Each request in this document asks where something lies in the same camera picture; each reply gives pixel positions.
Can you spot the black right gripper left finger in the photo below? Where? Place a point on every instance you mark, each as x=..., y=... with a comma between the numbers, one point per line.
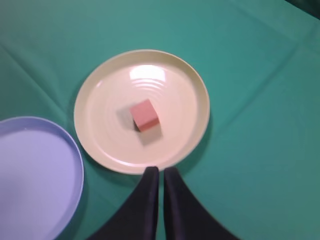
x=137, y=218

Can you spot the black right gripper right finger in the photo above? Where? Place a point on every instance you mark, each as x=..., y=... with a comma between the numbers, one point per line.
x=184, y=216

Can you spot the pink cube block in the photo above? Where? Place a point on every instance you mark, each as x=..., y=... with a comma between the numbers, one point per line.
x=144, y=115

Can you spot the light blue round plate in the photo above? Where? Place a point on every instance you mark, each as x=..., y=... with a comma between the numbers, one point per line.
x=41, y=178

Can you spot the cream round plate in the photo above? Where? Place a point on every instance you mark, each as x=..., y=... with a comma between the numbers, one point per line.
x=104, y=124

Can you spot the green tablecloth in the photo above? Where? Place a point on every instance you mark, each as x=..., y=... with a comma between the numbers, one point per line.
x=257, y=169

